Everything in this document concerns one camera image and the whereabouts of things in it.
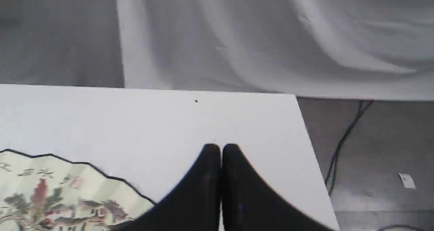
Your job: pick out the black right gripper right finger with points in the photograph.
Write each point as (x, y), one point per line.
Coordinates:
(266, 189)

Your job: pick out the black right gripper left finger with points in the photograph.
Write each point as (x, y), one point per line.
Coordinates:
(193, 205)

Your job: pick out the painted paper folding fan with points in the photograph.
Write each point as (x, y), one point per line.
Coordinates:
(49, 193)

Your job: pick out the white tag on floor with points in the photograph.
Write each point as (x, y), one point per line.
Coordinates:
(407, 181)

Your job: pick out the grey backdrop curtain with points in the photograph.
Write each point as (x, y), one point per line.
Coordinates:
(353, 49)

